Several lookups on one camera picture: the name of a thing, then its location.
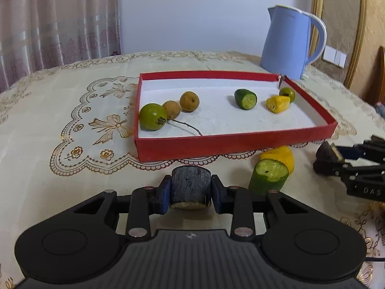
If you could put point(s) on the blue electric kettle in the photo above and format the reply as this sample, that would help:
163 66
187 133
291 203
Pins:
285 42

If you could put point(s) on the brown wooden chair back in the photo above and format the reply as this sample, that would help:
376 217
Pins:
377 75

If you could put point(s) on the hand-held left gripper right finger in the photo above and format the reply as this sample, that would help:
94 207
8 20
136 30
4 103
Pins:
217 195

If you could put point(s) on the thin brown twig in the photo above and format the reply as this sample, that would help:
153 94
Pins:
186 125

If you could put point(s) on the brown longan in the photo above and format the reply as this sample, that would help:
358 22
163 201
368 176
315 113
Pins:
172 110
189 101

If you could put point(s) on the yellow pepper piece on table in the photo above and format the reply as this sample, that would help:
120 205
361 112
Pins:
281 158

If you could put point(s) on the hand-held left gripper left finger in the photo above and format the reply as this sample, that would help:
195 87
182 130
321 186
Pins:
164 195

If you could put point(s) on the small green tomato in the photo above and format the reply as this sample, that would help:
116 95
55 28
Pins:
287 94

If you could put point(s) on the green cucumber piece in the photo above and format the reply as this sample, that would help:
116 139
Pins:
245 98
267 177

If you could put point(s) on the pink patterned curtain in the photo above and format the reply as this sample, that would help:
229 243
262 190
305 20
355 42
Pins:
54 21

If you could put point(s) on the dark sugarcane piece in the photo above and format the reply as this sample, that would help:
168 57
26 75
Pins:
189 186

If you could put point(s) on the large green tomato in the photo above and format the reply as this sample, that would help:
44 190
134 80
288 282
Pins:
152 115

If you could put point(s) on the split sugarcane piece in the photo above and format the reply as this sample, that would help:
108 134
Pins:
326 153

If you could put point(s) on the yellow pepper piece in box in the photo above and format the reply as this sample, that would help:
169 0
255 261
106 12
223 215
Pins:
278 104

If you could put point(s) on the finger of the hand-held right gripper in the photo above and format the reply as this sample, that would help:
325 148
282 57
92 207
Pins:
361 153
364 180

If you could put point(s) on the gold wall frame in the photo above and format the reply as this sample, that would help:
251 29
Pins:
318 6
359 30

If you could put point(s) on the white wall switch panel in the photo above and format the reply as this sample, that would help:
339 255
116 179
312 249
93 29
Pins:
334 55

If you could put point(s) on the red cardboard box tray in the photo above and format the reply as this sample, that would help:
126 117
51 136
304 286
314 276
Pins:
210 144

